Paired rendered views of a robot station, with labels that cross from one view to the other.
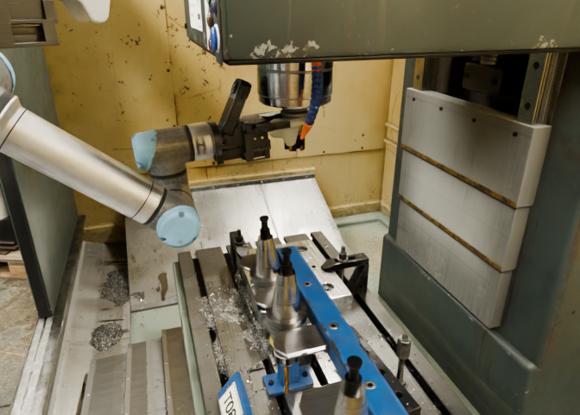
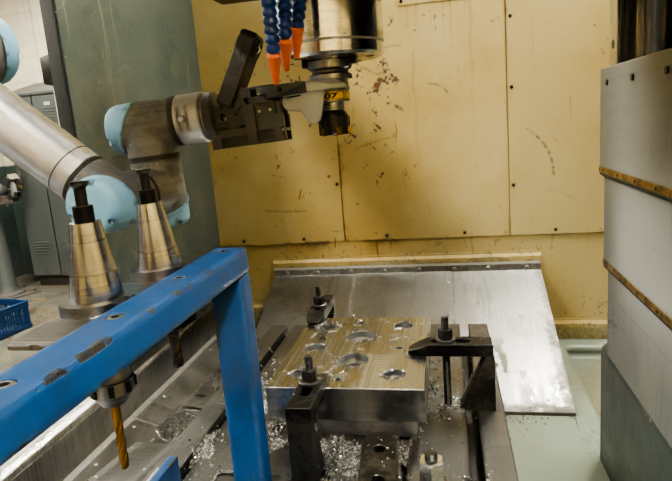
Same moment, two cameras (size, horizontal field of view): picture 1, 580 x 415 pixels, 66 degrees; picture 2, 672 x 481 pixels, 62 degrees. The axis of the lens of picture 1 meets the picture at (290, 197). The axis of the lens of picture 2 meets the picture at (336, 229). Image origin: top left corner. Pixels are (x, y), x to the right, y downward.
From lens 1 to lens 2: 56 cm
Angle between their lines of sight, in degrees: 31
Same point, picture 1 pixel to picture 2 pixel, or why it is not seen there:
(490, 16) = not seen: outside the picture
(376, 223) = not seen: hidden behind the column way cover
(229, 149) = (229, 129)
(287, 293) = (74, 256)
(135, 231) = (272, 312)
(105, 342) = (173, 429)
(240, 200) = (417, 289)
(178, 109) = (342, 162)
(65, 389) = (93, 468)
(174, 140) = (149, 109)
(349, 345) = (84, 338)
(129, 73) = not seen: hidden behind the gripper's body
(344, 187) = (596, 290)
